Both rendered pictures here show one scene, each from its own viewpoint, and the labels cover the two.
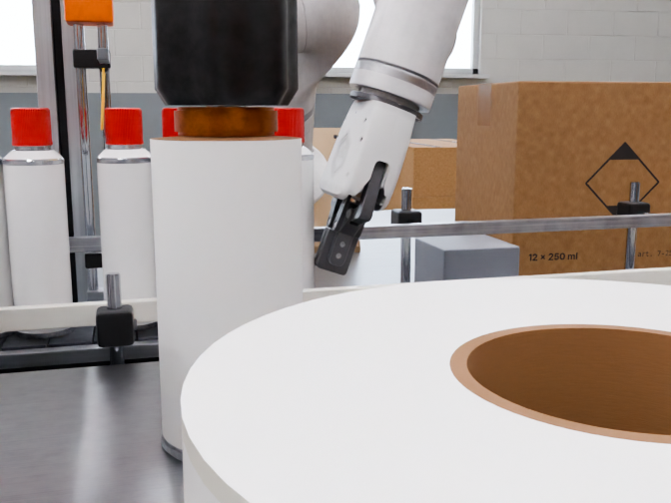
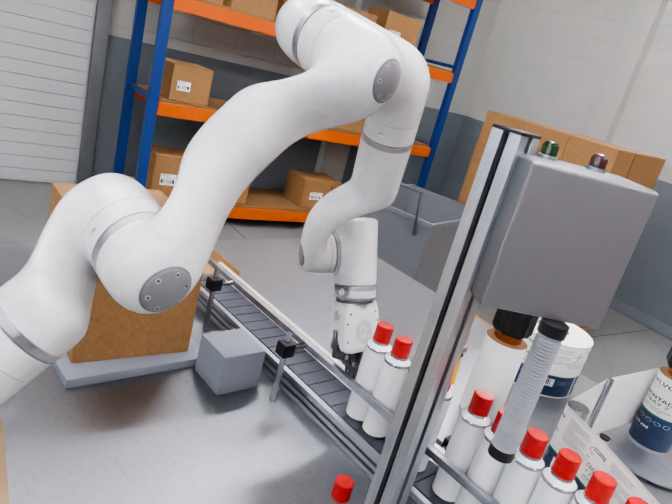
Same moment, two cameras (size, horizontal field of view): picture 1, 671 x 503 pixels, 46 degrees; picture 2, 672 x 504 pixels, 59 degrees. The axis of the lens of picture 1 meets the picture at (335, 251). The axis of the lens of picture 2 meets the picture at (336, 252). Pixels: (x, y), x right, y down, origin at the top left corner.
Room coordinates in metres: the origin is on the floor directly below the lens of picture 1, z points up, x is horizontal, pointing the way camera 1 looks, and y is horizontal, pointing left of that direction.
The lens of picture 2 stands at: (1.38, 0.86, 1.54)
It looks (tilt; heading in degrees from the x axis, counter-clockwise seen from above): 18 degrees down; 240
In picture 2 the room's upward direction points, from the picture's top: 15 degrees clockwise
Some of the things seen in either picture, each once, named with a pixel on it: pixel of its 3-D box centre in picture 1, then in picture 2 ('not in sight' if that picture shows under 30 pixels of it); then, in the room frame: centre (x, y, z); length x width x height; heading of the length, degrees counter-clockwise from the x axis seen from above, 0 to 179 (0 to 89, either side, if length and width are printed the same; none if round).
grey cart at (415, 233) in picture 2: not in sight; (404, 249); (-0.76, -2.03, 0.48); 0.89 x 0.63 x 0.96; 27
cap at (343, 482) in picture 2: not in sight; (343, 487); (0.86, 0.20, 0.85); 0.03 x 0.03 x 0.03
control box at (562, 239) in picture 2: not in sight; (551, 237); (0.77, 0.34, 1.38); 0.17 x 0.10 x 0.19; 160
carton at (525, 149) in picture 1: (576, 175); (120, 267); (1.18, -0.36, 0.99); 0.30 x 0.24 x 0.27; 100
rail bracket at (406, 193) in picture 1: (412, 261); (289, 364); (0.87, -0.09, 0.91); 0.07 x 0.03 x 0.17; 15
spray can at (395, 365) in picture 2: not in sight; (389, 386); (0.75, 0.10, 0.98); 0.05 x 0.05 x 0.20
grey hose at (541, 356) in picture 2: not in sight; (526, 391); (0.77, 0.39, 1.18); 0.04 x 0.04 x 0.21
